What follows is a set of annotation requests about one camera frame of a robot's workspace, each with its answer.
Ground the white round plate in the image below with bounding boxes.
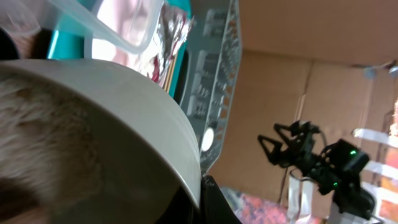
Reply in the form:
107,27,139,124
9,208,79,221
91,0,164,67

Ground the clear plastic bin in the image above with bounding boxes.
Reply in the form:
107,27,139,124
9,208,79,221
1,0,164,54

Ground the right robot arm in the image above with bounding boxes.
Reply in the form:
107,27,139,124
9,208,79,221
257,120,384,224

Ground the wooden chopstick left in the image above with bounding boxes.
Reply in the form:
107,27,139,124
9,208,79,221
163,57,175,93

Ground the grey bowl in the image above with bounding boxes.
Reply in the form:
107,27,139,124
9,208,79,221
1,59,201,223

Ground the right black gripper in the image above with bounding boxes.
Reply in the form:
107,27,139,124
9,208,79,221
257,121,320,170

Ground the teal serving tray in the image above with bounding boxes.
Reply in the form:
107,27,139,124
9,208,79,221
47,0,192,97

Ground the red foil wrapper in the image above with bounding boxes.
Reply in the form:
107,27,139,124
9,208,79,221
133,3,193,86

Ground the grey dishwasher rack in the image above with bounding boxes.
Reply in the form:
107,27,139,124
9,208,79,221
180,0,243,175

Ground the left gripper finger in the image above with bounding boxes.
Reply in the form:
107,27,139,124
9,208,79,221
155,175,241,224

